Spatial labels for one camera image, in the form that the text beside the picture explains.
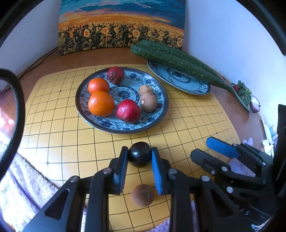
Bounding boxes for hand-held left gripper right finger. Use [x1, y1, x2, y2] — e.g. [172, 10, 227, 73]
[151, 147, 255, 232]

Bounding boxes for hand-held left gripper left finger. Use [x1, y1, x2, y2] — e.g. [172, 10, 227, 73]
[22, 146, 129, 232]

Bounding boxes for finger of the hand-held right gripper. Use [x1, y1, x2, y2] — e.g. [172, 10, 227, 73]
[190, 149, 273, 190]
[206, 137, 274, 176]

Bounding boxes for black plum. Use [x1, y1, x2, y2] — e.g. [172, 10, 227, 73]
[128, 141, 152, 168]

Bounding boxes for brown kiwi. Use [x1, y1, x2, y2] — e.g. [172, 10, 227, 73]
[140, 92, 158, 112]
[139, 85, 154, 96]
[131, 184, 155, 206]

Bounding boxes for red apple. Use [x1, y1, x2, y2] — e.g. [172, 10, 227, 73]
[116, 99, 142, 123]

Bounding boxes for orange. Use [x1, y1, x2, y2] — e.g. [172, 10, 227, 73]
[88, 91, 115, 117]
[88, 78, 110, 95]

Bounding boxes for blue patterned porcelain plate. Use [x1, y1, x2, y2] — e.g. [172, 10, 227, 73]
[147, 60, 211, 95]
[75, 67, 169, 134]

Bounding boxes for wrinkled dark red passion fruit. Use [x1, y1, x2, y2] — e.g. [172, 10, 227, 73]
[107, 66, 125, 85]

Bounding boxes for white crumpled paper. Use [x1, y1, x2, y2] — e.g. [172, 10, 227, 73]
[262, 138, 274, 154]

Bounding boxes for blue and white booklet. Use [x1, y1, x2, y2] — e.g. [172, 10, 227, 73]
[259, 119, 278, 143]

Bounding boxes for plate of salad vegetables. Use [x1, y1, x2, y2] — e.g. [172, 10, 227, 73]
[231, 80, 261, 113]

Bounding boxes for yellow grid board mat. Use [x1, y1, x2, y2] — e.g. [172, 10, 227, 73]
[17, 65, 242, 232]

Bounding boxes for green spiky cucumber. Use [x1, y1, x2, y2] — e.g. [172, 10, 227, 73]
[143, 40, 226, 81]
[130, 40, 234, 93]

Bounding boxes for purple fluffy towel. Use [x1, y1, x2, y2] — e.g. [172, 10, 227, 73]
[0, 140, 254, 232]

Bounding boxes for sunflower field painting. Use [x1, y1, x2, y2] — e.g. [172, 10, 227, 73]
[58, 0, 186, 56]

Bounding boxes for black looped cable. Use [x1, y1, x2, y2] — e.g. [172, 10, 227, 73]
[0, 69, 25, 179]

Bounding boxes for thin black cable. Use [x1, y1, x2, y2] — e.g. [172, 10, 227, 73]
[18, 46, 60, 81]

